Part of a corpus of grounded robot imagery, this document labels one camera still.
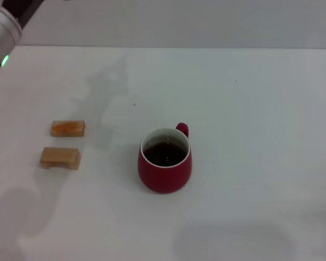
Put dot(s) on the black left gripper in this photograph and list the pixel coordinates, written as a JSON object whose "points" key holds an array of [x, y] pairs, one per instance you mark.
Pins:
{"points": [[24, 9]]}

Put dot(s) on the red ceramic mug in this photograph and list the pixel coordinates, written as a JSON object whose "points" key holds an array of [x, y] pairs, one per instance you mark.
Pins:
{"points": [[164, 179]]}

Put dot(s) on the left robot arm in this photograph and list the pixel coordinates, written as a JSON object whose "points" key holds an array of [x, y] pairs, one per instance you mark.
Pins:
{"points": [[2, 35]]}

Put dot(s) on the orange stained wooden block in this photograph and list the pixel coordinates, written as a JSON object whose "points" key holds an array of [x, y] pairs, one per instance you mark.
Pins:
{"points": [[68, 129]]}

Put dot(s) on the plain wooden block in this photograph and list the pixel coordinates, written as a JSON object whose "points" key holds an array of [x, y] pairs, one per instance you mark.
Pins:
{"points": [[59, 157]]}

